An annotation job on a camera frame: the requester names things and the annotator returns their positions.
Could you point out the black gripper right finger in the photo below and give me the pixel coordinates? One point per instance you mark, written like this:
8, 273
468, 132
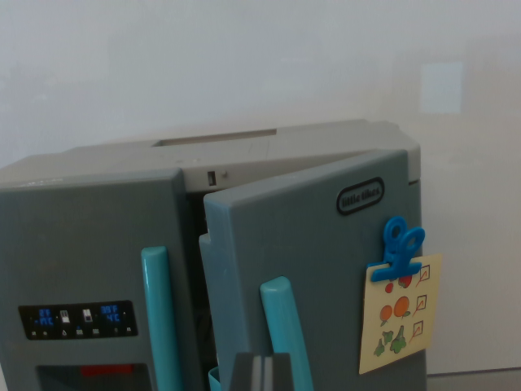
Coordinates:
280, 374

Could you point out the grey toy fridge body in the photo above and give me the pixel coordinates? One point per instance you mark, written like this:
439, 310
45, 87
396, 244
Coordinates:
285, 142

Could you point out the blue plastic clip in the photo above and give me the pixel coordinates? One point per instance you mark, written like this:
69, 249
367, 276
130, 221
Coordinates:
395, 272

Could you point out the cream shopping list note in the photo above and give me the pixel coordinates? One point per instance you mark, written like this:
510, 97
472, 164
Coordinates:
401, 358

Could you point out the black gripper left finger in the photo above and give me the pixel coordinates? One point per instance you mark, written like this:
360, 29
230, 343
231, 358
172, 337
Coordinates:
246, 374

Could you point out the red dispenser paddle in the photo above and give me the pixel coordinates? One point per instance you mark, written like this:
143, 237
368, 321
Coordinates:
106, 370

